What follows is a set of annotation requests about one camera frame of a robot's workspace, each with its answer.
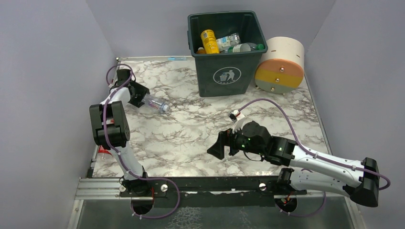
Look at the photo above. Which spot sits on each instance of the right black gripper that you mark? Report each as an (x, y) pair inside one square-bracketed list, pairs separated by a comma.
[(229, 142)]

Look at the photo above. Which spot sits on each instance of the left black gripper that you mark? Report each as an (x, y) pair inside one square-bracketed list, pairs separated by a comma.
[(134, 93)]

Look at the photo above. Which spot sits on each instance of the small clear water bottle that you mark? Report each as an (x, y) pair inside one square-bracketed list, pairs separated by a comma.
[(155, 103)]

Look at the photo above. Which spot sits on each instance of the red cap bottle table edge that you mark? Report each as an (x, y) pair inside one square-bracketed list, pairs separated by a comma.
[(103, 154)]

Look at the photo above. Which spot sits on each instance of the orange label bottle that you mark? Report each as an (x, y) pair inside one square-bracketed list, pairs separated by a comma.
[(201, 50)]

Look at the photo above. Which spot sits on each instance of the yellow juice bottle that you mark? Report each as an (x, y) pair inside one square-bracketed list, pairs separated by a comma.
[(209, 42)]

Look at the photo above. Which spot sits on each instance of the clear square jasmine bottle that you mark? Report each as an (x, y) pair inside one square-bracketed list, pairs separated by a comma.
[(227, 41)]

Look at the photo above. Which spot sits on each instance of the clear bottle green white label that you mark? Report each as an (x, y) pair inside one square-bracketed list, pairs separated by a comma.
[(244, 47)]

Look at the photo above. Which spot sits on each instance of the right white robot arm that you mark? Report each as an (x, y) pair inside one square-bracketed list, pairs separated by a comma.
[(305, 168)]

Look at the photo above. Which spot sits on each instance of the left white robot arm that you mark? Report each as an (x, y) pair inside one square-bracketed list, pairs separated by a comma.
[(110, 127)]

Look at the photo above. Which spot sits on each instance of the dark green trash bin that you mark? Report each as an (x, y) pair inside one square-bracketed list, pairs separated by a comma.
[(225, 74)]

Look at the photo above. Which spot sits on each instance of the blue tape piece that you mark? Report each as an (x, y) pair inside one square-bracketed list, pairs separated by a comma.
[(177, 58)]

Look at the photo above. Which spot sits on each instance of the white round drawer cabinet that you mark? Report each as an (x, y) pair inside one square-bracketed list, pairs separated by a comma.
[(281, 69)]

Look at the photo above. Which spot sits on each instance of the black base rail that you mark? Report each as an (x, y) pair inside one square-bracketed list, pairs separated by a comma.
[(203, 192)]

